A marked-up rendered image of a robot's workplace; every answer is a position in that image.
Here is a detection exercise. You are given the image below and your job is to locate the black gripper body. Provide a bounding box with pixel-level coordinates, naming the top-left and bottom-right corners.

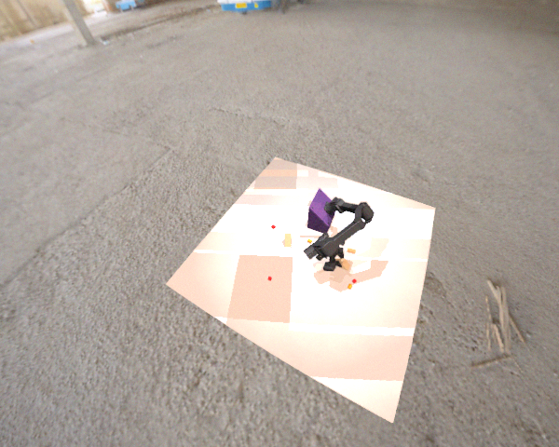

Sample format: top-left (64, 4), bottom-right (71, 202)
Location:
top-left (322, 242), bottom-right (345, 271)

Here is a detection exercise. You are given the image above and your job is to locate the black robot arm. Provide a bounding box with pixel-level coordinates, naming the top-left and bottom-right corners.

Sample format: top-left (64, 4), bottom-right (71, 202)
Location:
top-left (304, 196), bottom-right (375, 261)

